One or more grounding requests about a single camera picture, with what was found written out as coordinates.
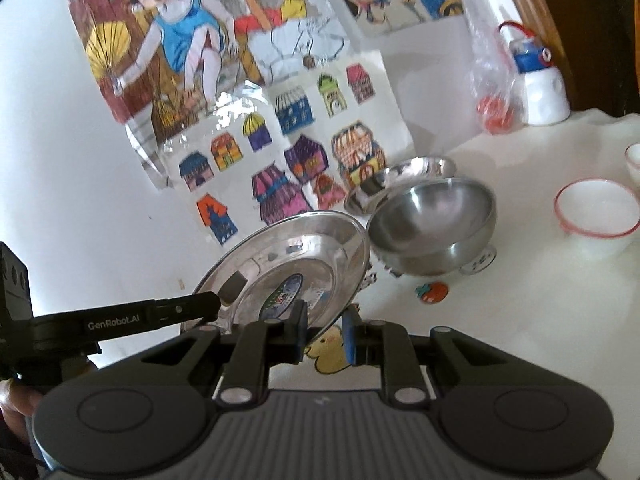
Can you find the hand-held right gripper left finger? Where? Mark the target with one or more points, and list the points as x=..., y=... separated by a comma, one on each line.
x=299, y=332

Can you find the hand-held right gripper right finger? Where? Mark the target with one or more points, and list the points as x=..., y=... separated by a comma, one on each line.
x=351, y=335

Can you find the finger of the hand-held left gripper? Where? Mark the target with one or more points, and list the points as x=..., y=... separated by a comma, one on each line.
x=190, y=306

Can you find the steel plate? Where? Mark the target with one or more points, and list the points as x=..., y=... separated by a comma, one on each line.
x=305, y=255

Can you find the shallow steel bowl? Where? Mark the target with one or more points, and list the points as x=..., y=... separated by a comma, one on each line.
x=425, y=167

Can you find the white bowl red rim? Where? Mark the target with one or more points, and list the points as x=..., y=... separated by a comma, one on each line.
x=595, y=205
x=635, y=160

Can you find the person's left hand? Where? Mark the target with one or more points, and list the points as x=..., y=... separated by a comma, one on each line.
x=20, y=400

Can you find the white printed tablecloth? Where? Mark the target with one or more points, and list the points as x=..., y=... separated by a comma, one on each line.
x=500, y=300

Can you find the coloured houses drawing poster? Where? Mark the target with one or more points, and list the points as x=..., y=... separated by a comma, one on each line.
x=310, y=125

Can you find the coloured children drawing poster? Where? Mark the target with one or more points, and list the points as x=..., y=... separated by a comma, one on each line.
x=175, y=35

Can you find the clear plastic bag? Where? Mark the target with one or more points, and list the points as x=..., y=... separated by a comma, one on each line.
x=487, y=65

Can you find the white water bottle blue lid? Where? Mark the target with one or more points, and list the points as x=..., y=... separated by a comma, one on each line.
x=545, y=90

